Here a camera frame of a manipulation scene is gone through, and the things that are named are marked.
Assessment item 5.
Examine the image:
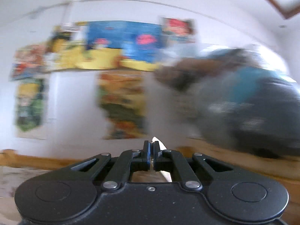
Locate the wooden bed headboard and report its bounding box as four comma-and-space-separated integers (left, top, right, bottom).
1, 139, 299, 200

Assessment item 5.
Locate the floral painting wall poster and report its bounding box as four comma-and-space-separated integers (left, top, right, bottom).
98, 70, 147, 140

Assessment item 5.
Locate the small red top poster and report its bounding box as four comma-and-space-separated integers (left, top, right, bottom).
161, 17, 196, 44

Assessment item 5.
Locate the blue yellow wall poster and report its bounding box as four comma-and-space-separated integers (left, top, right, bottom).
44, 20, 162, 72

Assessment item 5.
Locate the bagged clothes pile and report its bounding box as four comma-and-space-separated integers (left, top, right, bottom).
154, 46, 299, 157

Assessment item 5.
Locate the beige hooded zip jacket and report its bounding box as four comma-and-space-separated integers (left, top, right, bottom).
151, 137, 174, 182

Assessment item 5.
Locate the green cartoon character poster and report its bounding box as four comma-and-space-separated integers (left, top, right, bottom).
15, 76, 48, 140

